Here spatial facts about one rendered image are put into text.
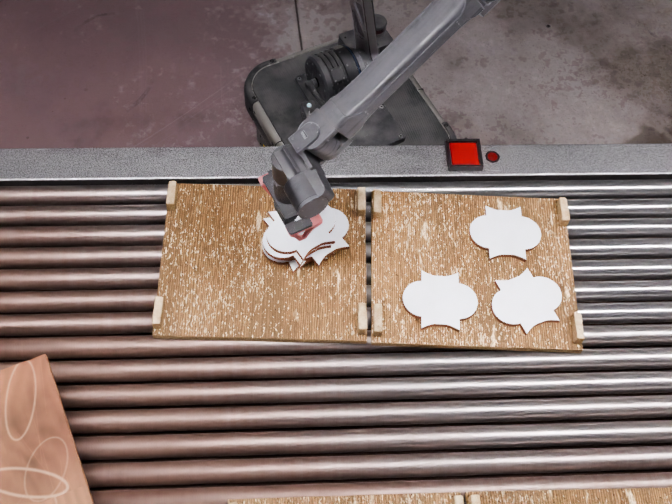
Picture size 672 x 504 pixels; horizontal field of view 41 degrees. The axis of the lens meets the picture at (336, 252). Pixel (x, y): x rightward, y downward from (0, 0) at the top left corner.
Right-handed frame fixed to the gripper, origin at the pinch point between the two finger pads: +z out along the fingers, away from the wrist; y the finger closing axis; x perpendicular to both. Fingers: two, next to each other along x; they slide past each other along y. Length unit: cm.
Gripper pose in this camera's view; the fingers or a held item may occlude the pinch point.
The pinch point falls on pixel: (290, 217)
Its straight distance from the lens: 172.5
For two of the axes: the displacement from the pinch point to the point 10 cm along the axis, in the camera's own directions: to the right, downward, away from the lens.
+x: -8.9, 3.9, -2.4
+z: -0.1, 4.9, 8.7
